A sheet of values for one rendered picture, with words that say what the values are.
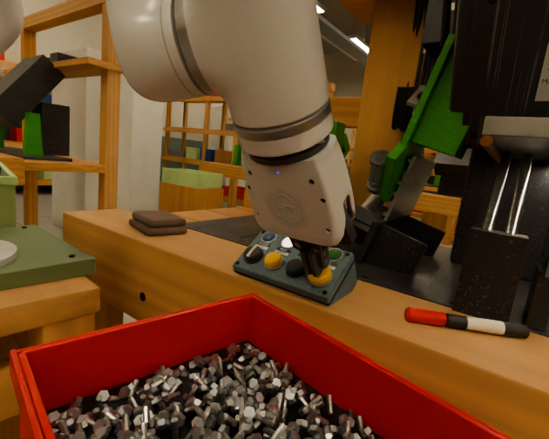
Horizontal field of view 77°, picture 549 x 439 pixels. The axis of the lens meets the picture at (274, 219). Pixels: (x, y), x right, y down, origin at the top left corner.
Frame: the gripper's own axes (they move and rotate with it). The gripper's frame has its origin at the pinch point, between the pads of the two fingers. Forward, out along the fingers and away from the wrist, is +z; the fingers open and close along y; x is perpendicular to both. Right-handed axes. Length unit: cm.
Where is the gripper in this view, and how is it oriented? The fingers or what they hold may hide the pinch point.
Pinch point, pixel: (315, 256)
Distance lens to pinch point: 41.2
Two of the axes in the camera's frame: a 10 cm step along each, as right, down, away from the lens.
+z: 2.3, 7.5, 6.2
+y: 8.2, 1.9, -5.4
